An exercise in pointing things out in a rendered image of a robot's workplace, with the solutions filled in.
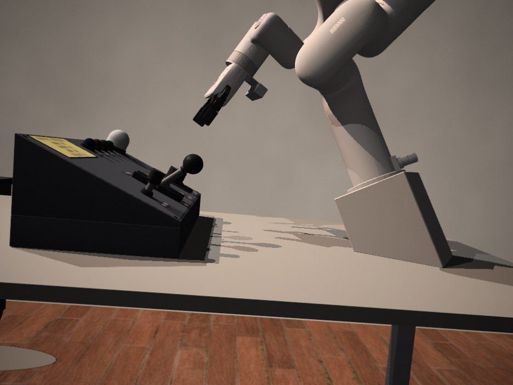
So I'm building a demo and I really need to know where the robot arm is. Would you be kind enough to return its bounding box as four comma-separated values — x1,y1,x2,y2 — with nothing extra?
228,0,435,193

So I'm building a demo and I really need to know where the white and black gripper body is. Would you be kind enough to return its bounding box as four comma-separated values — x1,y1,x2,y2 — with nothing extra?
204,60,250,107

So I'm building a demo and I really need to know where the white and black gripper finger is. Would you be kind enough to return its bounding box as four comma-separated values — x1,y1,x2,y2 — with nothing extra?
193,98,212,127
198,85,231,126

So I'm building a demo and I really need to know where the black control console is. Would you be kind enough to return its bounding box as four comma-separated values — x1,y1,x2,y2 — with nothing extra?
9,130,203,258

